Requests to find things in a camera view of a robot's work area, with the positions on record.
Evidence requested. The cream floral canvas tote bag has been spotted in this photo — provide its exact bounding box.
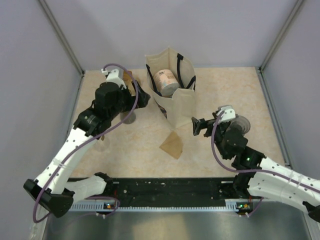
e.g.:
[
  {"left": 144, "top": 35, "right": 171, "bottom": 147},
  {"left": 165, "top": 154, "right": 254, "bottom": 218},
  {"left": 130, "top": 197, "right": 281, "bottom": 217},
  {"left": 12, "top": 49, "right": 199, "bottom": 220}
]
[{"left": 145, "top": 47, "right": 196, "bottom": 129}]

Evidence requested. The grey glass server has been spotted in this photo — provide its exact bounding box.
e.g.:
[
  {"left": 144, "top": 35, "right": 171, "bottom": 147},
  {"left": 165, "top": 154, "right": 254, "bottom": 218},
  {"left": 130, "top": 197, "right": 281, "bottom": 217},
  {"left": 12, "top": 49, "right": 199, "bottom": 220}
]
[{"left": 120, "top": 111, "right": 136, "bottom": 125}]

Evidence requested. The brown cardboard box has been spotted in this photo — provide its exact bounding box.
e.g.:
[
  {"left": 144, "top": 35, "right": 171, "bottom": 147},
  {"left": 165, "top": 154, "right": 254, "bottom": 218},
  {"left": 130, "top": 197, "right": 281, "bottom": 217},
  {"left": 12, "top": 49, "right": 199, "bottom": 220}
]
[{"left": 122, "top": 70, "right": 136, "bottom": 97}]

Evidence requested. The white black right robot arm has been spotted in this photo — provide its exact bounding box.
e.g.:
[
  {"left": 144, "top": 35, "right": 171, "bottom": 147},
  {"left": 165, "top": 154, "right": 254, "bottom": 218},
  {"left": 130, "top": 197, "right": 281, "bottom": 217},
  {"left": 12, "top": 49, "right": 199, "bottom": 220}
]
[{"left": 191, "top": 115, "right": 320, "bottom": 222}]

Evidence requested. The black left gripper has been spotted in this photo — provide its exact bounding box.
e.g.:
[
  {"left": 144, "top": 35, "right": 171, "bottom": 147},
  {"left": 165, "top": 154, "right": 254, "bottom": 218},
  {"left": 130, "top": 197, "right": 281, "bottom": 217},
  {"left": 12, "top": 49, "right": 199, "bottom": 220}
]
[{"left": 108, "top": 80, "right": 150, "bottom": 120}]

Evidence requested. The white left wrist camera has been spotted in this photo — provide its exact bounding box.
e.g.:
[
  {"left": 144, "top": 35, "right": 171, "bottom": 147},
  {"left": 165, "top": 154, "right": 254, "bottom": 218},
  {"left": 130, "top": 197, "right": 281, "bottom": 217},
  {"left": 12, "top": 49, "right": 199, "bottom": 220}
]
[{"left": 101, "top": 68, "right": 127, "bottom": 90}]

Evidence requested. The clear glass carafe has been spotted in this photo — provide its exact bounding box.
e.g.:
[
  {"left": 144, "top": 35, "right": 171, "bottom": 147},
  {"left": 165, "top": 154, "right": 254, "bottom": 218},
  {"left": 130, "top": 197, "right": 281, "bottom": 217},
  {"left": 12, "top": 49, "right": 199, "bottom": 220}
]
[{"left": 94, "top": 135, "right": 110, "bottom": 152}]

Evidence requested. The pink wrapped paper roll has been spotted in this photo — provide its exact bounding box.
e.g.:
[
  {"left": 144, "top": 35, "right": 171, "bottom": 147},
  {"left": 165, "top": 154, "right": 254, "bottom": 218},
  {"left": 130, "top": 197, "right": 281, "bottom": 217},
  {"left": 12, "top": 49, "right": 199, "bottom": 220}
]
[{"left": 153, "top": 69, "right": 180, "bottom": 97}]

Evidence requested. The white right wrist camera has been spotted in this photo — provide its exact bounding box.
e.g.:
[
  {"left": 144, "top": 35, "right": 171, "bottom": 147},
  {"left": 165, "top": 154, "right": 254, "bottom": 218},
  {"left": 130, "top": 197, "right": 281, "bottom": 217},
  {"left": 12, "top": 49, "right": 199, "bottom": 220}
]
[{"left": 216, "top": 105, "right": 237, "bottom": 124}]

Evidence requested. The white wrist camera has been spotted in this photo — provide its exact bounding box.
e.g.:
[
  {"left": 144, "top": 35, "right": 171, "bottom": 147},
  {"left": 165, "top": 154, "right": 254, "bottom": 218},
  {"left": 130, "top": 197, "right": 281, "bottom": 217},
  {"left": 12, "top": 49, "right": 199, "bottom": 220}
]
[
  {"left": 101, "top": 68, "right": 127, "bottom": 90},
  {"left": 216, "top": 105, "right": 237, "bottom": 124}
]

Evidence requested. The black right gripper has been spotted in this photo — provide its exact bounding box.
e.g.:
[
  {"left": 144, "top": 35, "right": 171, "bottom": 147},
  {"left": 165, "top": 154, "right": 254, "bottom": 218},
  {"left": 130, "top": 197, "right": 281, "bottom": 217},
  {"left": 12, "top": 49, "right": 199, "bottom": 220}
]
[{"left": 192, "top": 112, "right": 229, "bottom": 160}]

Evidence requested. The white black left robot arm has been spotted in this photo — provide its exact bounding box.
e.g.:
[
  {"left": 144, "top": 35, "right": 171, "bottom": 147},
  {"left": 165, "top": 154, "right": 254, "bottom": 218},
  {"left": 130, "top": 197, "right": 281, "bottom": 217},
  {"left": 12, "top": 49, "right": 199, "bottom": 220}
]
[{"left": 23, "top": 80, "right": 150, "bottom": 218}]

